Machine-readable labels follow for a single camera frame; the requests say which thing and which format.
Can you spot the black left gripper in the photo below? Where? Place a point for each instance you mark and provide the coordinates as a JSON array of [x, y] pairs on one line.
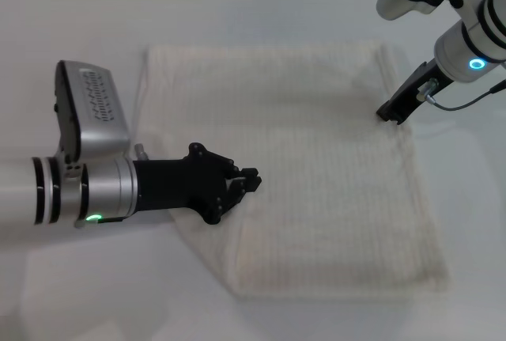
[[178, 183]]

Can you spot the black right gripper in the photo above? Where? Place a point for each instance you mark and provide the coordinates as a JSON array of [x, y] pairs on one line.
[[429, 80]]

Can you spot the white ribbed towel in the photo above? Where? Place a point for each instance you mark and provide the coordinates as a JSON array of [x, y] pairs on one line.
[[316, 183]]

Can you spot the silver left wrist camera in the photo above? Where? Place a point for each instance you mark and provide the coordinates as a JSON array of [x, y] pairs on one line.
[[95, 111]]

